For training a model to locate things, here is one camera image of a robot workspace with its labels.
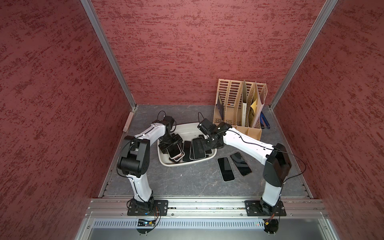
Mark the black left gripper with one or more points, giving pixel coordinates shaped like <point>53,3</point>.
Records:
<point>177,139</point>

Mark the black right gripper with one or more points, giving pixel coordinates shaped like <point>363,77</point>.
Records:
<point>220,143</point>

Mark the white plastic storage box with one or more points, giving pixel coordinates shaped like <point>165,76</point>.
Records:
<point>187,132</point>

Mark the black phone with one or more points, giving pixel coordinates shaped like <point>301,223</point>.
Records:
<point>226,169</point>
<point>241,164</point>

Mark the pink case phone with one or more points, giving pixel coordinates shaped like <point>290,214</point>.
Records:
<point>175,153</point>

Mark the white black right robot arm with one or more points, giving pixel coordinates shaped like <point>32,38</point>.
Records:
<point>275,160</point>

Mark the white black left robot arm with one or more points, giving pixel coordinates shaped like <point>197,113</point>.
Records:
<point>134,159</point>

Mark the dark blue booklet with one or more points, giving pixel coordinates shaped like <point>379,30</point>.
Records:
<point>220,107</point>

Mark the beige plastic desk organizer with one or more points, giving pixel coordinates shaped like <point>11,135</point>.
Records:
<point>230,92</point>

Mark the beige file folder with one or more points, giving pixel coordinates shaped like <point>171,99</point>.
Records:
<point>244,104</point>

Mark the yellow paper envelope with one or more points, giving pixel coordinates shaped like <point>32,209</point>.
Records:
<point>253,108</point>

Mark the pink block at wall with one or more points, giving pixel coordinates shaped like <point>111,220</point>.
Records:
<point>128,122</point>

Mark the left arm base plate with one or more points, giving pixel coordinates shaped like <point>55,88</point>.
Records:
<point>150,208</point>

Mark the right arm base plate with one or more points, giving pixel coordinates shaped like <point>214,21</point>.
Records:
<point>262,209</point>

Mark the aluminium front rail frame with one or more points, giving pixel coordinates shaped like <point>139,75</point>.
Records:
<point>228,213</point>

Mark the right aluminium corner post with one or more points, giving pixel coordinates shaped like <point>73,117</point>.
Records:
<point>321,19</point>

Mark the aluminium corner post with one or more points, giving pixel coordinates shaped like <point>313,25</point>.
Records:
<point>96,24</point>
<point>321,19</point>

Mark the left aluminium corner post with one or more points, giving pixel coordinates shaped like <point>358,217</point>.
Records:
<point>96,24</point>

